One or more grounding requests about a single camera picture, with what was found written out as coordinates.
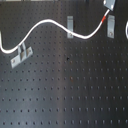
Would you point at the left grey metal cable clip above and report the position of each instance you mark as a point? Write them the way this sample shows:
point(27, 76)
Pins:
point(23, 54)

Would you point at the grey metal cable clip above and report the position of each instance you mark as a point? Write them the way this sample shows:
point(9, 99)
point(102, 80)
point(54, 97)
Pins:
point(110, 26)
point(70, 26)
point(23, 54)

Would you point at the middle grey metal cable clip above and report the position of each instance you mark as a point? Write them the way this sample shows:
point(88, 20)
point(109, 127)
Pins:
point(70, 26)

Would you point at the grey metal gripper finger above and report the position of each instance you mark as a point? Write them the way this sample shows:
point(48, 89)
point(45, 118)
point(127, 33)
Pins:
point(109, 3)

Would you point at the right grey metal cable clip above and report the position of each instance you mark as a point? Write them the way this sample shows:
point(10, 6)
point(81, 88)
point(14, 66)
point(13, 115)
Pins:
point(110, 26)

